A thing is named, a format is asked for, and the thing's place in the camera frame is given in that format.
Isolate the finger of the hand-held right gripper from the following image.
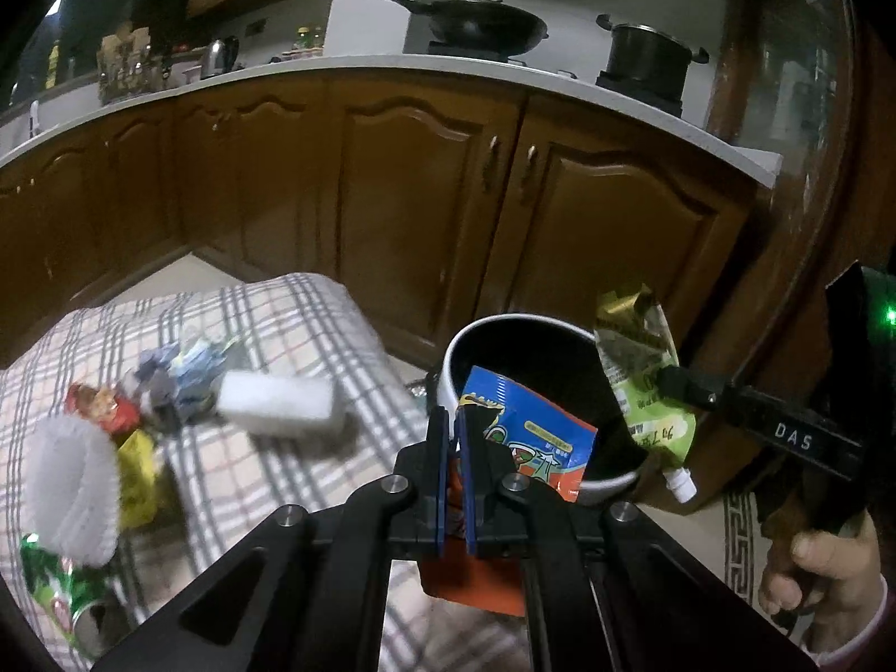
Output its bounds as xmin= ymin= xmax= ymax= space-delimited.
xmin=656 ymin=366 xmax=865 ymax=480

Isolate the white sponge block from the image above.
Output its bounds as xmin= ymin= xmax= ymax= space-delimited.
xmin=216 ymin=372 xmax=337 ymax=441

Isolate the plaid cloth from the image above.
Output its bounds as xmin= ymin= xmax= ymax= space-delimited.
xmin=0 ymin=272 xmax=533 ymax=672

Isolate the patterned floor rug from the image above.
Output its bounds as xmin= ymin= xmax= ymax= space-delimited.
xmin=721 ymin=490 xmax=771 ymax=606

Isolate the person's right hand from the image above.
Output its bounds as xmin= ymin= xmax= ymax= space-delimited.
xmin=759 ymin=511 xmax=883 ymax=652

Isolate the wooden glass door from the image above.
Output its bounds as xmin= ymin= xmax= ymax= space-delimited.
xmin=700 ymin=0 xmax=896 ymax=435

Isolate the red wrapper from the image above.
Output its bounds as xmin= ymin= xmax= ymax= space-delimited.
xmin=66 ymin=384 xmax=144 ymax=433

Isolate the green spouted drink pouch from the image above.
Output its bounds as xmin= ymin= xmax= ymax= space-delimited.
xmin=594 ymin=283 xmax=699 ymax=503

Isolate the blue orange snack packet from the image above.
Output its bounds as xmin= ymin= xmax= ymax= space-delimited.
xmin=420 ymin=365 xmax=599 ymax=618

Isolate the white round bin black liner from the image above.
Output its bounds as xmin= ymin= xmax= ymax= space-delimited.
xmin=440 ymin=314 xmax=652 ymax=508

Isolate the crushed green can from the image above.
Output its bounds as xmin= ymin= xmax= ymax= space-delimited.
xmin=20 ymin=533 xmax=130 ymax=659

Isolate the black wok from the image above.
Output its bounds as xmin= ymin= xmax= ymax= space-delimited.
xmin=356 ymin=0 xmax=550 ymax=57

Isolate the steel electric kettle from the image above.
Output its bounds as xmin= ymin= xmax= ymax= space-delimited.
xmin=199 ymin=35 xmax=241 ymax=80

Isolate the white foam net sleeve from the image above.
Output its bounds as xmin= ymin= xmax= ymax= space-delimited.
xmin=26 ymin=416 xmax=120 ymax=568

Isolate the yellow wrapper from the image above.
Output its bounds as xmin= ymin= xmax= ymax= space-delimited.
xmin=115 ymin=428 xmax=165 ymax=529

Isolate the spice rack with bottles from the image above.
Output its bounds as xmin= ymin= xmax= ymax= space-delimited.
xmin=96 ymin=24 xmax=169 ymax=102

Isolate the brown wooden base cabinet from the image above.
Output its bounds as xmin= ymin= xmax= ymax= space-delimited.
xmin=0 ymin=73 xmax=760 ymax=372

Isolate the black cooking pot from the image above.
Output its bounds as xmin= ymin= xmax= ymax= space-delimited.
xmin=596 ymin=12 xmax=711 ymax=85

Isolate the white kitchen countertop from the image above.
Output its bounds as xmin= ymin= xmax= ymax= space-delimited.
xmin=0 ymin=52 xmax=783 ymax=190

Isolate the blue white wrapper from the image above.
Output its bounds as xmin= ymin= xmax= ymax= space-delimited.
xmin=136 ymin=337 xmax=242 ymax=428

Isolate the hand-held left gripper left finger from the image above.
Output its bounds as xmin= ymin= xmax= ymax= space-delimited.
xmin=91 ymin=406 xmax=452 ymax=672

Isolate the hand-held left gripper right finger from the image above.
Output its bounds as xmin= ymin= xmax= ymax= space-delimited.
xmin=454 ymin=406 xmax=822 ymax=672

